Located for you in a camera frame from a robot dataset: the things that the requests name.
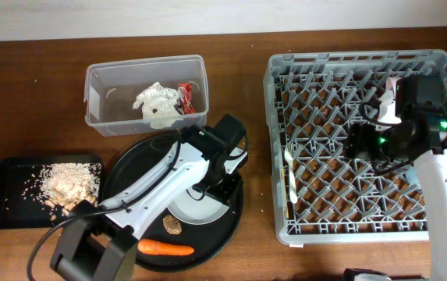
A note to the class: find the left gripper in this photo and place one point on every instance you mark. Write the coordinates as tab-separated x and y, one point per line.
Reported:
230	192

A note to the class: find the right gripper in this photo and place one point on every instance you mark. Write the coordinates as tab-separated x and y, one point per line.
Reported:
357	140

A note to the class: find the pink bowl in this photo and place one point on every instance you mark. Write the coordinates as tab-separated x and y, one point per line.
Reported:
387	108

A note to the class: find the grey plate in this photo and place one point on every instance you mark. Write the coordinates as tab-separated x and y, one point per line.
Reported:
189	210

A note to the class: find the white plastic fork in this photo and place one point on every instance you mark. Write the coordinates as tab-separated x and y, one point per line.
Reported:
288	156

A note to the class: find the white tissue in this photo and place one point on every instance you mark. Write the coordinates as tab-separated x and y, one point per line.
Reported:
140	99
163	103

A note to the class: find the orange carrot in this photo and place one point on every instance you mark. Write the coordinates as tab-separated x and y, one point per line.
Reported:
153	247

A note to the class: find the red snack wrapper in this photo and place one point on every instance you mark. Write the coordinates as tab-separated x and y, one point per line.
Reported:
186	97

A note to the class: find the wooden chopstick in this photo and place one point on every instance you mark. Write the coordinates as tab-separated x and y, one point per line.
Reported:
285	188

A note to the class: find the peanut shell scraps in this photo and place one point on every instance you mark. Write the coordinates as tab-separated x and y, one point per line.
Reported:
65	205

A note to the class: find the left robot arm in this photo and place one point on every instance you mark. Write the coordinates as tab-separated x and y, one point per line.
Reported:
100	242

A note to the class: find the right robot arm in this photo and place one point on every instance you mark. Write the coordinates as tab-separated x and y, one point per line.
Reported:
411	129

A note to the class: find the grey dishwasher rack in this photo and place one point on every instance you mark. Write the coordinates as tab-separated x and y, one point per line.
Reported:
311	100

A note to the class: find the brown walnut shell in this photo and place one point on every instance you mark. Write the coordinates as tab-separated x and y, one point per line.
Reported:
172	225

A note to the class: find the round black tray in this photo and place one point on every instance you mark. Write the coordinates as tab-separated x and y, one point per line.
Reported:
207	239

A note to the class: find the clear plastic bin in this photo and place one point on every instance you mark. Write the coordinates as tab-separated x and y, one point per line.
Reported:
111	88

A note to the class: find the white rice pile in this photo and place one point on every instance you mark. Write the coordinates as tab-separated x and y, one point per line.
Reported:
70	180

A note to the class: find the black rectangular tray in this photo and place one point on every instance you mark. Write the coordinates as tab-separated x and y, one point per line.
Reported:
21	199

